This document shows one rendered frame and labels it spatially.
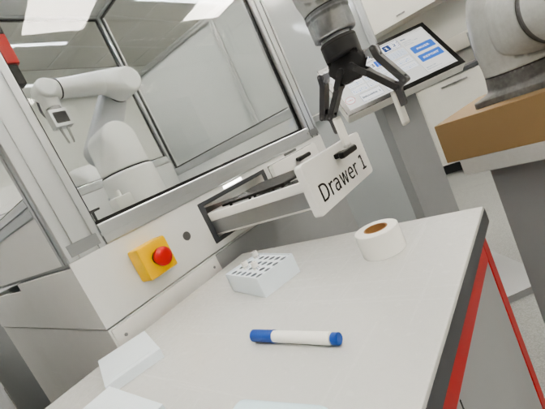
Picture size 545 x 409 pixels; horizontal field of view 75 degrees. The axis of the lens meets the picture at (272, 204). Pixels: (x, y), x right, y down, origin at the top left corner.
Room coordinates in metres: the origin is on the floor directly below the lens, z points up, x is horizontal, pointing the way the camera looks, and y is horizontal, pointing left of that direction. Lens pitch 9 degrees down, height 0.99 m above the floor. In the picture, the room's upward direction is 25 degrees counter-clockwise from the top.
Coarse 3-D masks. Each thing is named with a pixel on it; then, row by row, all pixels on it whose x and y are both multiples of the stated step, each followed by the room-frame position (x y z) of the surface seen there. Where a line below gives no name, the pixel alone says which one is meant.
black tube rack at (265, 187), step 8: (280, 176) 0.96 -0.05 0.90; (288, 176) 0.87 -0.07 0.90; (256, 184) 1.04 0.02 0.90; (264, 184) 0.93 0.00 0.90; (272, 184) 0.86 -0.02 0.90; (288, 184) 0.96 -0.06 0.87; (248, 192) 0.93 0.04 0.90; (256, 192) 0.84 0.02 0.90; (264, 192) 1.02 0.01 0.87; (232, 200) 0.91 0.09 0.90
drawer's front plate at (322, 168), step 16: (336, 144) 0.80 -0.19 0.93; (320, 160) 0.73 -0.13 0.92; (336, 160) 0.78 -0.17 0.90; (352, 160) 0.83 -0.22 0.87; (368, 160) 0.89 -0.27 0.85; (304, 176) 0.67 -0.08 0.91; (320, 176) 0.71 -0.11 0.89; (336, 176) 0.76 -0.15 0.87; (352, 176) 0.80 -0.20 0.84; (304, 192) 0.68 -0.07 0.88; (336, 192) 0.74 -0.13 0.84; (320, 208) 0.68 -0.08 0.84
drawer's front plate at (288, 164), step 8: (312, 144) 1.32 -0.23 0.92; (296, 152) 1.24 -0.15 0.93; (304, 152) 1.27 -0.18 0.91; (312, 152) 1.31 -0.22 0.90; (288, 160) 1.19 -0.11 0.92; (304, 160) 1.26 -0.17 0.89; (272, 168) 1.12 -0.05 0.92; (280, 168) 1.15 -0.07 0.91; (288, 168) 1.18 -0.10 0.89; (272, 176) 1.13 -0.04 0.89
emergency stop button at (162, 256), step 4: (160, 248) 0.71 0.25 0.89; (164, 248) 0.72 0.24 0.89; (168, 248) 0.72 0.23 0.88; (156, 252) 0.71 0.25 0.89; (160, 252) 0.71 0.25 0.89; (164, 252) 0.71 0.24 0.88; (168, 252) 0.72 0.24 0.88; (156, 256) 0.70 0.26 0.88; (160, 256) 0.70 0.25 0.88; (164, 256) 0.71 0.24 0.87; (168, 256) 0.72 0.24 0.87; (172, 256) 0.73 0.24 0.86; (156, 260) 0.70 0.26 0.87; (160, 260) 0.70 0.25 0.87; (164, 260) 0.71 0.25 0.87; (168, 260) 0.71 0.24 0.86; (160, 264) 0.70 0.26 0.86; (164, 264) 0.71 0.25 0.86; (168, 264) 0.72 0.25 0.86
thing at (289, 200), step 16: (272, 192) 0.76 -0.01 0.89; (288, 192) 0.73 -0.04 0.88; (224, 208) 0.88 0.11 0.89; (240, 208) 0.83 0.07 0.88; (256, 208) 0.80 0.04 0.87; (272, 208) 0.77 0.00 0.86; (288, 208) 0.74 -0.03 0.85; (304, 208) 0.71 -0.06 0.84; (224, 224) 0.88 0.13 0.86; (240, 224) 0.85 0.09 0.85; (256, 224) 0.82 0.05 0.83
